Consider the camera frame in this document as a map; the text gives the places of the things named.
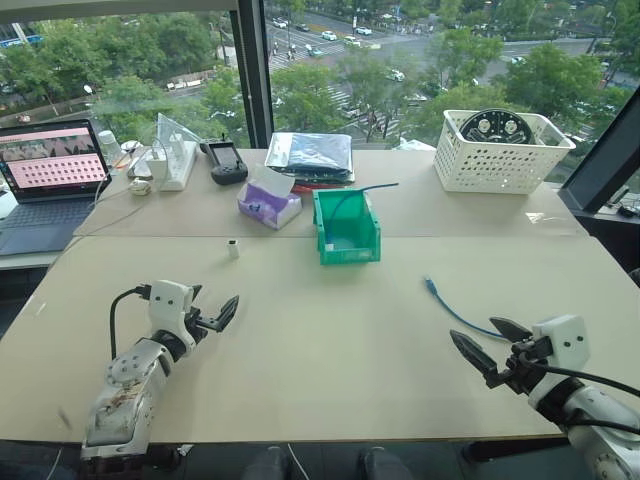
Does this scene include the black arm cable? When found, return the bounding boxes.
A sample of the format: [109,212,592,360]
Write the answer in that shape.
[109,284,153,362]
[529,360,640,432]

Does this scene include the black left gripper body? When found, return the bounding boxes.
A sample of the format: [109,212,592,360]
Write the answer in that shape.
[185,298,222,347]

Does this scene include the clear plastic bag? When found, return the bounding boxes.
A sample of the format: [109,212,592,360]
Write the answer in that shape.
[155,112,197,154]

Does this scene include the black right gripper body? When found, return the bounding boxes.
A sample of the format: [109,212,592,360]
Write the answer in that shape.
[482,336,552,397]

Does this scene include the stack of plastic-wrapped bags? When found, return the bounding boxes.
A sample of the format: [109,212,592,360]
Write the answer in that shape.
[264,131,357,195]

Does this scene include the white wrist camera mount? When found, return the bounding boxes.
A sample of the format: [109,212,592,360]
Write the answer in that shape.
[148,279,199,362]
[530,314,592,374]

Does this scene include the dark window frame pillar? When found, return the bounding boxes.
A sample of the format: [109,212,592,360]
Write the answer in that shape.
[236,0,275,150]

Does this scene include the white power strip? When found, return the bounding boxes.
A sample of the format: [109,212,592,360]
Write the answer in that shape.
[158,139,198,193]

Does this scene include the clear plastic cup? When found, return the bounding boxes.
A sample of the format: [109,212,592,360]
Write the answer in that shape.
[97,129,124,177]

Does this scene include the round black circuit board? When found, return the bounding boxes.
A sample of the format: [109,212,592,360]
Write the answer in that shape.
[459,108,535,147]

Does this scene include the green plastic bin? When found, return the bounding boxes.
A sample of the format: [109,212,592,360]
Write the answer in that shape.
[311,188,384,267]

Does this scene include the black handheld remote controller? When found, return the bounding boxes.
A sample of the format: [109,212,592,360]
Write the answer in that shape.
[199,134,250,187]

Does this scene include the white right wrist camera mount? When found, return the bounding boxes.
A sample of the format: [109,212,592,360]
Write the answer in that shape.
[530,314,592,374]

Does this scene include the purple tissue box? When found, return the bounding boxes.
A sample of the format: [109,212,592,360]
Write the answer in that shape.
[236,164,304,231]

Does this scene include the white side desk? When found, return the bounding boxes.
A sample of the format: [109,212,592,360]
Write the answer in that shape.
[0,243,67,272]

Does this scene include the black slanted window frame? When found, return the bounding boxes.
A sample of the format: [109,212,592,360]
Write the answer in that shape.
[558,88,640,217]

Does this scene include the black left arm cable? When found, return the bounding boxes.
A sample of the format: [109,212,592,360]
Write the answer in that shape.
[109,284,153,362]

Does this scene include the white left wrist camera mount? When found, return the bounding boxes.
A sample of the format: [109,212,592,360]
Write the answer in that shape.
[148,279,199,362]

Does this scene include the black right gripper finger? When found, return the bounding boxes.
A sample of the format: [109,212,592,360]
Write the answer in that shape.
[449,328,502,385]
[489,316,534,345]

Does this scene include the white perforated plastic basket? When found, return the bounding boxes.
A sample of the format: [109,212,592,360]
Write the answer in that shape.
[432,108,578,196]

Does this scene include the white charger block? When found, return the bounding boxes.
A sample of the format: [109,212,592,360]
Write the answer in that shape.
[145,144,172,180]

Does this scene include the thin white charger cable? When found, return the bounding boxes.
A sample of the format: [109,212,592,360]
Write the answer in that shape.
[92,144,169,214]

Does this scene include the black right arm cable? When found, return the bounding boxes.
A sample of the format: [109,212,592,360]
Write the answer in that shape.
[529,360,640,432]

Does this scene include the open laptop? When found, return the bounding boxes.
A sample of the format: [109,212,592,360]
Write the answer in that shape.
[0,118,113,257]

